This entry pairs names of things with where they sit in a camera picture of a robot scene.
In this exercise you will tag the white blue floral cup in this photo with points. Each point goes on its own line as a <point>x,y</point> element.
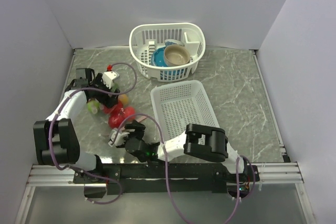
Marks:
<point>169,42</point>

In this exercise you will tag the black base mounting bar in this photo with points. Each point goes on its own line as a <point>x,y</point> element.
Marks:
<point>152,178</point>

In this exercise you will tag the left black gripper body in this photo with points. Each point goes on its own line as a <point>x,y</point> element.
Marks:
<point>98,83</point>

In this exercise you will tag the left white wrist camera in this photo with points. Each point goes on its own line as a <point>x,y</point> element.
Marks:
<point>109,77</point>

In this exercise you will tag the aluminium frame rail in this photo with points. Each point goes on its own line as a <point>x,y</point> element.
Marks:
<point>269,173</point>

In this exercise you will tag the clear zip top bag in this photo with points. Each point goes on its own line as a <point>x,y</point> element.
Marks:
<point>102,107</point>

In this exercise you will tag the white oval dish basket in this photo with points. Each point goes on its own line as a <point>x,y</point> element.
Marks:
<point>145,39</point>

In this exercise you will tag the red fake fruit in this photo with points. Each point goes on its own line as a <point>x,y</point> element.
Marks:
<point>118,113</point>

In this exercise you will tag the white rectangular perforated tray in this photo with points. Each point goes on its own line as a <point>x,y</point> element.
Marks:
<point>176,105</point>

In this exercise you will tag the beige ceramic bowl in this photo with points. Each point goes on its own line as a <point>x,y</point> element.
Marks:
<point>175,55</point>

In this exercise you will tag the orange fake fruit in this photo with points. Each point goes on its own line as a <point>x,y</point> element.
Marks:
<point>123,98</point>

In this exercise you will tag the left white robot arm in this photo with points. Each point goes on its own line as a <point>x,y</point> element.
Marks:
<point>56,143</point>

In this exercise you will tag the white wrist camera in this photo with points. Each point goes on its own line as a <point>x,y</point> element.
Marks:
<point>117,139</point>
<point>109,77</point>

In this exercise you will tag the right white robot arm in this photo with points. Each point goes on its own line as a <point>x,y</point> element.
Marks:
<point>203,142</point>

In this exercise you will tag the green fake fruit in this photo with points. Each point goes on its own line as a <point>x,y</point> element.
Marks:
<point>93,106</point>

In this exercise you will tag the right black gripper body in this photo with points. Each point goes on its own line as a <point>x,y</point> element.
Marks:
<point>139,136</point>

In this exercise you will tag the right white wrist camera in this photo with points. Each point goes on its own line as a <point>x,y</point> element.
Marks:
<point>117,139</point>

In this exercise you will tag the blue dotted plate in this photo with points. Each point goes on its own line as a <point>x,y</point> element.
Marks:
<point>157,58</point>

